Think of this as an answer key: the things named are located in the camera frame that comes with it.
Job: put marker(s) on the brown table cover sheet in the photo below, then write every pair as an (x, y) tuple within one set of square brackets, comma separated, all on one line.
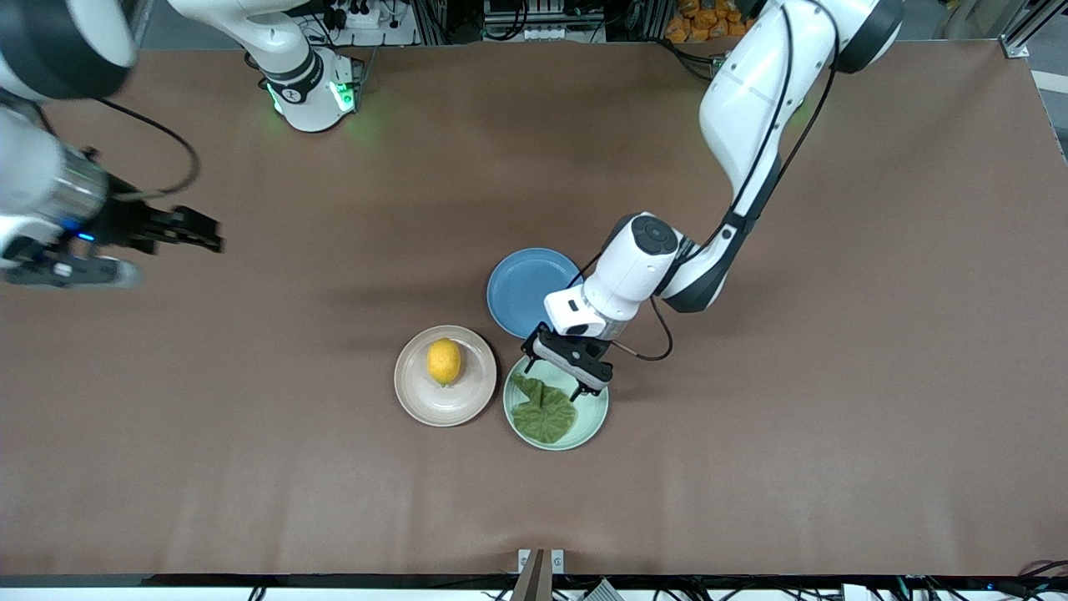
[(250, 459)]

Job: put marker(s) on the silver aluminium frame post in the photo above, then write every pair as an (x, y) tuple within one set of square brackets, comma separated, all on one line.
[(1022, 37)]

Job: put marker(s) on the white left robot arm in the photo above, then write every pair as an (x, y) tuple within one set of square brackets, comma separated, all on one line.
[(743, 108)]

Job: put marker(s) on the beige pink plate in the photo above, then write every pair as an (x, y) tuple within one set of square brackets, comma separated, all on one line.
[(467, 392)]

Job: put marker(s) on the brown camera mount post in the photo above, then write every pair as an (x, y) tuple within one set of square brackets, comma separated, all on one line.
[(541, 576)]

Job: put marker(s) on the blue plate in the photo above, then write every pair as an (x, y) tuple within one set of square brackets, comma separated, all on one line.
[(521, 292)]

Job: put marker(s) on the light green plate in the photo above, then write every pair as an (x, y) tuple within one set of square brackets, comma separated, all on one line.
[(594, 417)]

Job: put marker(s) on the yellow lemon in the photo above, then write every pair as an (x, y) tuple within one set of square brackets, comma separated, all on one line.
[(444, 361)]

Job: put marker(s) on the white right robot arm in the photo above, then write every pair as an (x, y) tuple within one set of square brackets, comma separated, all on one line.
[(300, 75)]

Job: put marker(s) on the green lettuce leaf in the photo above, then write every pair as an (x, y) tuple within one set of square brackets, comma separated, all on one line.
[(544, 417)]

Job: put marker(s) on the grey ribbed block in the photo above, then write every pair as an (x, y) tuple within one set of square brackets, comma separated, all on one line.
[(602, 591)]

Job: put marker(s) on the white power strip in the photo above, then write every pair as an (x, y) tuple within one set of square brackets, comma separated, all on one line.
[(392, 33)]

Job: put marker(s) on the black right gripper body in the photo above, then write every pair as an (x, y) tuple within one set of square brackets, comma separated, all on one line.
[(125, 223)]

